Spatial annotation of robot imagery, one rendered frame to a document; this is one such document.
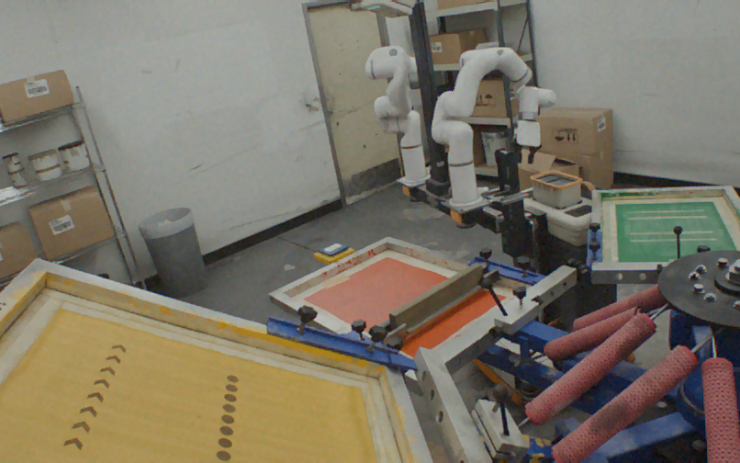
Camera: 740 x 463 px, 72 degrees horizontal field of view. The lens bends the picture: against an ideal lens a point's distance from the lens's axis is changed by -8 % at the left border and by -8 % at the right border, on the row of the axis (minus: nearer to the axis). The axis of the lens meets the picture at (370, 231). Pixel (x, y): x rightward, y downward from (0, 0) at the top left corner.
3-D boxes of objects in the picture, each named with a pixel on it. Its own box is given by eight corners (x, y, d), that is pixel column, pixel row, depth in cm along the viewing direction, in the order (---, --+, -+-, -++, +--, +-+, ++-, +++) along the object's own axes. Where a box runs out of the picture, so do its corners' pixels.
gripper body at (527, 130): (521, 116, 213) (520, 144, 214) (543, 118, 215) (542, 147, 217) (511, 117, 220) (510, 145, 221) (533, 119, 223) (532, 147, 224)
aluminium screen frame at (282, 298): (271, 302, 203) (268, 294, 202) (389, 244, 234) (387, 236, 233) (415, 387, 143) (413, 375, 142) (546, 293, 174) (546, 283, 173)
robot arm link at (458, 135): (460, 168, 200) (454, 125, 195) (438, 163, 211) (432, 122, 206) (480, 161, 204) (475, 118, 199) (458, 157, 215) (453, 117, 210)
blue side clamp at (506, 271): (468, 278, 196) (466, 261, 193) (477, 273, 198) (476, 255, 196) (539, 301, 173) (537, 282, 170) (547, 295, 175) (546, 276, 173)
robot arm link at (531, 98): (541, 91, 225) (559, 90, 218) (539, 117, 227) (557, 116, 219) (516, 85, 217) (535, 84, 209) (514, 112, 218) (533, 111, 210)
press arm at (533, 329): (502, 338, 149) (501, 322, 147) (516, 328, 152) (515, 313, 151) (555, 360, 136) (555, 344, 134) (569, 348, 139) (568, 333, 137)
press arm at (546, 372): (364, 310, 205) (361, 297, 202) (376, 303, 208) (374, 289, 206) (710, 468, 110) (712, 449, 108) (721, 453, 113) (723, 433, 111)
